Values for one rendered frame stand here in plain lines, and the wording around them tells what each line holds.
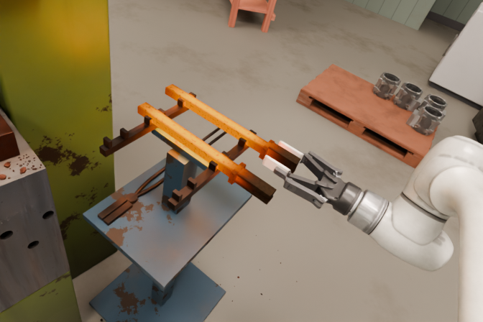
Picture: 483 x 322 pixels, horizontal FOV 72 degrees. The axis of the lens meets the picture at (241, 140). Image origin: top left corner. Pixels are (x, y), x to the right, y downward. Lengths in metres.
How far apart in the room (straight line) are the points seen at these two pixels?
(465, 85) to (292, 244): 2.89
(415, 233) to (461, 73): 3.47
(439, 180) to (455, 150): 0.07
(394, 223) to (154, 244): 0.59
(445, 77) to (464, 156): 3.45
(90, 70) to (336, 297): 1.46
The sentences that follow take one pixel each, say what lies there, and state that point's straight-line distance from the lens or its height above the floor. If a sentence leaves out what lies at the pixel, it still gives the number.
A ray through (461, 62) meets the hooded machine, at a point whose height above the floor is 0.37.
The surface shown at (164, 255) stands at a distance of 0.92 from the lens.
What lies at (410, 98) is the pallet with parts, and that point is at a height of 0.24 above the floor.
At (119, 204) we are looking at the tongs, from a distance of 1.00.
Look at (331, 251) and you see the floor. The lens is 1.95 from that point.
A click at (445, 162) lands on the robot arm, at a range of 0.76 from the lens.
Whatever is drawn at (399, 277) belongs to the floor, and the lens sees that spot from 2.09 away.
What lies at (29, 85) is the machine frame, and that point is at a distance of 0.92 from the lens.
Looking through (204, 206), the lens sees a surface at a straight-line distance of 1.02.
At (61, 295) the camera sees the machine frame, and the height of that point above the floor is 0.36.
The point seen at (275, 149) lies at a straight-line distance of 0.82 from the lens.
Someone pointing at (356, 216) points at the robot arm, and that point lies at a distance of 0.79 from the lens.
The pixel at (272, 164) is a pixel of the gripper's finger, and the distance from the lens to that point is 0.81.
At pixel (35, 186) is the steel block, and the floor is 0.87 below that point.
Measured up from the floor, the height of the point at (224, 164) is 0.95.
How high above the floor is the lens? 1.49
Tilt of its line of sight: 40 degrees down
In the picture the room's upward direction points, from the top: 17 degrees clockwise
